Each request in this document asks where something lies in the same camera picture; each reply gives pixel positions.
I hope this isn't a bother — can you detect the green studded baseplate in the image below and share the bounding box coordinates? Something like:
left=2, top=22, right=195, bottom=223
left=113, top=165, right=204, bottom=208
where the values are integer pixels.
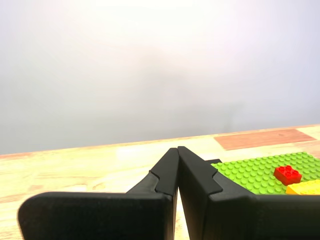
left=210, top=151, right=320, bottom=196

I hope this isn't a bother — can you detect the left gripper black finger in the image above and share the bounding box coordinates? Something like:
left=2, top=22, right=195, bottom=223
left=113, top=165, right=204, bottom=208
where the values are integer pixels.
left=177, top=146, right=320, bottom=240
left=17, top=147, right=180, bottom=240

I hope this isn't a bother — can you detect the yellow toy brick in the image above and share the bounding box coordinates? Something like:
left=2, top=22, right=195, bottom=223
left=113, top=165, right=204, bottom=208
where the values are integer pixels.
left=285, top=179, right=320, bottom=196

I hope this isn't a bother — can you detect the red toy brick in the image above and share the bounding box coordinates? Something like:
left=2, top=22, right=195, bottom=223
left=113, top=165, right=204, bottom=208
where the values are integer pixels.
left=273, top=165, right=303, bottom=186

